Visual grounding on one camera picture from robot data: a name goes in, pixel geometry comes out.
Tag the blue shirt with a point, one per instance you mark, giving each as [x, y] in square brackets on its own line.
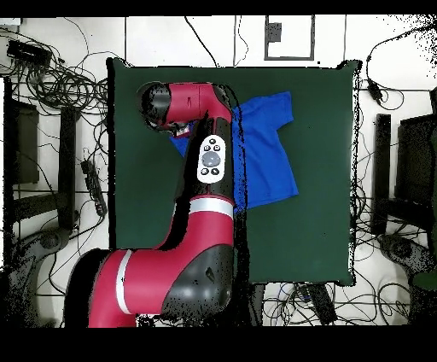
[269, 153]

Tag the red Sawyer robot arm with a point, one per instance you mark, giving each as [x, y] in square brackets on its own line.
[205, 239]

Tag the small dark grey square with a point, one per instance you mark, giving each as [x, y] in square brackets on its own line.
[273, 32]

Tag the dark green table cloth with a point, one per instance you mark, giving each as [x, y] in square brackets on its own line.
[307, 239]

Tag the grey stand base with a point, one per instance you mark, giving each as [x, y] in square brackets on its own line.
[403, 249]
[51, 239]

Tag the black electronics box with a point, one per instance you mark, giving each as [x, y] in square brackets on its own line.
[29, 53]

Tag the black power adapter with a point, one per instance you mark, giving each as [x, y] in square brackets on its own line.
[374, 91]

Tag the long black power strip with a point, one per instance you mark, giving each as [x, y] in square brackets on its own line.
[322, 304]

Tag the black metal stand frame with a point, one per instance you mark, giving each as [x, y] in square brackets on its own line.
[382, 170]
[66, 153]

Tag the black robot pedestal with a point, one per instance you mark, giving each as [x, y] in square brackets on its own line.
[256, 304]

